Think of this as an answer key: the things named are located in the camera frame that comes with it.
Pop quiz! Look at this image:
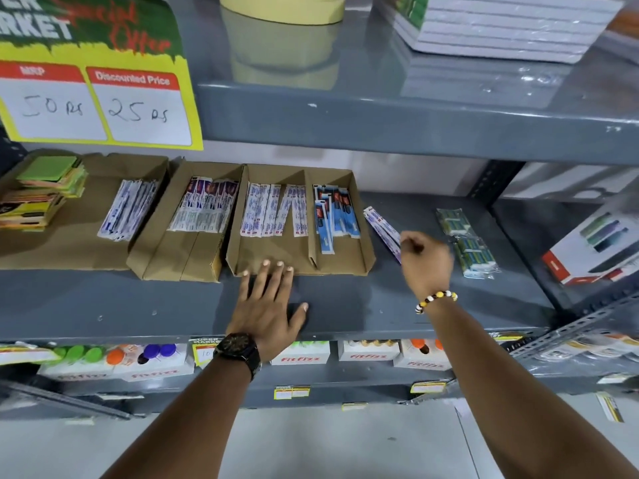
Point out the person's right hand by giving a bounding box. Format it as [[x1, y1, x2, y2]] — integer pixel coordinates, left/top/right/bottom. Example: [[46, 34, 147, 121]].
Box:
[[399, 231, 455, 305]]

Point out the person's left hand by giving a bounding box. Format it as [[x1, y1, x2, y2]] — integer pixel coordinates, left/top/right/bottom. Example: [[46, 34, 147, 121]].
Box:
[[226, 260, 309, 363]]

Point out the purple striped toothbrush packet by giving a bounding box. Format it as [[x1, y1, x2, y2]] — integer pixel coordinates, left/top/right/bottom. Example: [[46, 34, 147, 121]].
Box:
[[363, 206, 403, 265]]

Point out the person's left forearm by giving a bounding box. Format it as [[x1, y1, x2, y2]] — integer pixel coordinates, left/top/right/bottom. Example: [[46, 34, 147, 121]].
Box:
[[101, 359, 252, 479]]

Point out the person's right forearm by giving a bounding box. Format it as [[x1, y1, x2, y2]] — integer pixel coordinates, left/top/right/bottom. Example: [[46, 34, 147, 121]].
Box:
[[424, 298, 639, 479]]

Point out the divided brown cardboard tray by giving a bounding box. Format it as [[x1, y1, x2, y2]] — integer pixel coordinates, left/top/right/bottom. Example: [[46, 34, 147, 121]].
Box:
[[226, 163, 377, 278]]

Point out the small white bottle box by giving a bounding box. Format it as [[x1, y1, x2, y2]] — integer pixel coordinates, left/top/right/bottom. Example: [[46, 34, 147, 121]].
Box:
[[337, 339, 401, 363], [271, 341, 331, 366], [393, 338, 453, 371]]

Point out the pile of green packets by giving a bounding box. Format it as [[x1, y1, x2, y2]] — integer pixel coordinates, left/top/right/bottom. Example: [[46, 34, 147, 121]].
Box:
[[435, 208, 502, 280]]

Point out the black wrist watch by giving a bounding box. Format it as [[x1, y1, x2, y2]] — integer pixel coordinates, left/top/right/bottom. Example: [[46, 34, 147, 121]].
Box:
[[214, 332, 262, 383]]

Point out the narrow brown cardboard tray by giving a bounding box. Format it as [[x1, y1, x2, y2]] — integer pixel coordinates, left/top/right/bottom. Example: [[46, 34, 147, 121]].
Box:
[[126, 159, 245, 284]]

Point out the row of white pink packets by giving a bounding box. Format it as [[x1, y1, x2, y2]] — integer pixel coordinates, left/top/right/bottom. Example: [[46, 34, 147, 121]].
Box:
[[240, 182, 310, 239]]

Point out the row of blue toothbrush packets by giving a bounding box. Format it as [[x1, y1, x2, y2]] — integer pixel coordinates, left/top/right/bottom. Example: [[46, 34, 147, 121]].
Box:
[[313, 183, 361, 255]]

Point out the row of purple red packets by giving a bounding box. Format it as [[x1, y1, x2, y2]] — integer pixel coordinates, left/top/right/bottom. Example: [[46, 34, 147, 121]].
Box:
[[167, 176, 240, 234]]

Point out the grey metal shelf rack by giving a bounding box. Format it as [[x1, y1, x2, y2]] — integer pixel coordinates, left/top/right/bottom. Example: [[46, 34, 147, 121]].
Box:
[[0, 0, 639, 422]]

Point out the long white bottle box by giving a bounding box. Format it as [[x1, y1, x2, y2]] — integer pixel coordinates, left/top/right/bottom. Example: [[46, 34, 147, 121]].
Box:
[[39, 343, 196, 384]]

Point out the row of white blue packets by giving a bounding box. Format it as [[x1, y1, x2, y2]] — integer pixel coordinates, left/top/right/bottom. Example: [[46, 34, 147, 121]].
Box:
[[97, 178, 160, 243]]

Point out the flat brown cardboard tray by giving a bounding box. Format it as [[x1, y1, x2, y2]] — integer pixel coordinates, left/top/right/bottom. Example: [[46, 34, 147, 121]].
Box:
[[0, 149, 169, 271]]

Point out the grey metal side shelf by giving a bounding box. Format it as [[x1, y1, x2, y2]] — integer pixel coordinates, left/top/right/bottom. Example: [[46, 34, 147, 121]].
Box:
[[489, 192, 639, 395]]

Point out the white red product box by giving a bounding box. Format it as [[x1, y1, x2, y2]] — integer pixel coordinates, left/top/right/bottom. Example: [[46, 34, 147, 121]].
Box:
[[541, 203, 639, 288]]

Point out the stack of colourful sticky notes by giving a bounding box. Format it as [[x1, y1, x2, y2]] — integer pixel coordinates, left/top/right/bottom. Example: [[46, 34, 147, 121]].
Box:
[[0, 154, 89, 232]]

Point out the stack of white notebooks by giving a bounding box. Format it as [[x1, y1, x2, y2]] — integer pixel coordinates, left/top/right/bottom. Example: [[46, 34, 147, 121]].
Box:
[[373, 0, 626, 65]]

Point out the yellow green offer sign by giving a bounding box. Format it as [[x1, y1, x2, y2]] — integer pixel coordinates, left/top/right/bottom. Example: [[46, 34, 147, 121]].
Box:
[[0, 0, 204, 151]]

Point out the yellow tape roll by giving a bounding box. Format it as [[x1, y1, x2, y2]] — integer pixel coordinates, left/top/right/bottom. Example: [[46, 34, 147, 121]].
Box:
[[219, 0, 346, 26]]

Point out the beaded bracelet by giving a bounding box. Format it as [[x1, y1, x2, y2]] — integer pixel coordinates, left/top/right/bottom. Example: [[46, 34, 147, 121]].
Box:
[[415, 290, 459, 315]]

